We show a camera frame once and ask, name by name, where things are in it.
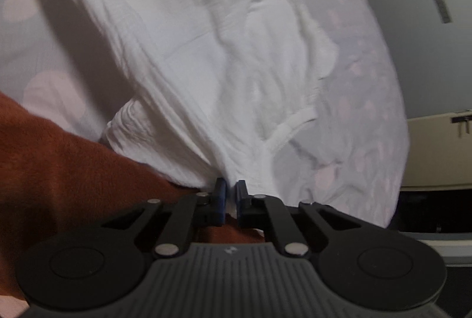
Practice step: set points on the white muslin shirt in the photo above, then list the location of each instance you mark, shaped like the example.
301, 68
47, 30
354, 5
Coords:
184, 45

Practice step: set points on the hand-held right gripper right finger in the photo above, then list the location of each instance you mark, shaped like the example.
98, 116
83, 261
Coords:
241, 200

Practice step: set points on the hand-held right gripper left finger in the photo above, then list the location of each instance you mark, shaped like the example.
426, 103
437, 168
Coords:
220, 200

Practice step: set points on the cream door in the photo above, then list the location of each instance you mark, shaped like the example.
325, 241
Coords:
435, 155

